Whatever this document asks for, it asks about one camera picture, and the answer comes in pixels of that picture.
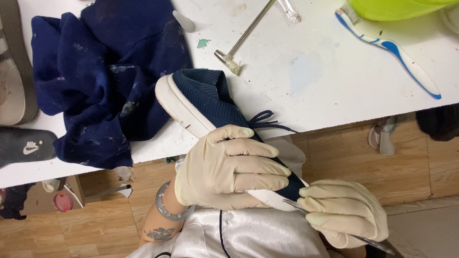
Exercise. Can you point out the navy blue stained cloth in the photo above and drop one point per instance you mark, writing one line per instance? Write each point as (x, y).
(100, 82)

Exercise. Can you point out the black slipper with white logo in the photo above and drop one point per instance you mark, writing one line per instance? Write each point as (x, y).
(25, 147)

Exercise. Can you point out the thin metal hand tool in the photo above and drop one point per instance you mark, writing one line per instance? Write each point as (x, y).
(376, 246)

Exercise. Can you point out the person's right fingers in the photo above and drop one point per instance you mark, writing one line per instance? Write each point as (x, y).
(326, 222)

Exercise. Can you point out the person's right hand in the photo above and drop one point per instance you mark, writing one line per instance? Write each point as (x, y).
(351, 211)

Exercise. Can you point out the lime green plastic basin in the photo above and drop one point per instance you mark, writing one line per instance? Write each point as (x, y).
(394, 9)

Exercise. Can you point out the navy knit sneaker white sole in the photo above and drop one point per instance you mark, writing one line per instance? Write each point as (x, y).
(200, 96)

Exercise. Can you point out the dark cloth bundle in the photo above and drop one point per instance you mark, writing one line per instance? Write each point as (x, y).
(12, 202)

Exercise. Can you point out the small metal hammer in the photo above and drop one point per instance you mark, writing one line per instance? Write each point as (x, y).
(244, 36)

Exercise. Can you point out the round red-lidded jar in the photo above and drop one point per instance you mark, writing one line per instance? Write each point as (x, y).
(63, 202)

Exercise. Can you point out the black fabric heap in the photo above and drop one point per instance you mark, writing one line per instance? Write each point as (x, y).
(439, 123)

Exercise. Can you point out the person's left hand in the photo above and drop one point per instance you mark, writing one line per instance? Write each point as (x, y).
(208, 172)

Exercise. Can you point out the white satin shirt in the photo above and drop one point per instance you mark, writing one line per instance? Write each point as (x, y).
(258, 236)

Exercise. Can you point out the clear glass tube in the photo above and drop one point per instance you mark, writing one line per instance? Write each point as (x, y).
(289, 10)

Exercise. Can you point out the small white cup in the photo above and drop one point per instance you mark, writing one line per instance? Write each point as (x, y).
(52, 185)

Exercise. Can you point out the pale sneaker on floor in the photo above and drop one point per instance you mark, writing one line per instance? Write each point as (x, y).
(383, 136)

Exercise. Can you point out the brown cardboard box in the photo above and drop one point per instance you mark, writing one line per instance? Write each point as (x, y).
(39, 200)

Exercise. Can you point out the small white plastic piece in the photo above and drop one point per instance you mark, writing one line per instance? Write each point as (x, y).
(184, 21)

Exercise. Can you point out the blue and white toothbrush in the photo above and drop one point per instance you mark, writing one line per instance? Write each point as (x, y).
(394, 48)

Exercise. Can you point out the beige shoe with tan sole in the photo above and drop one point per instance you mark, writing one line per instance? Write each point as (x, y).
(18, 71)

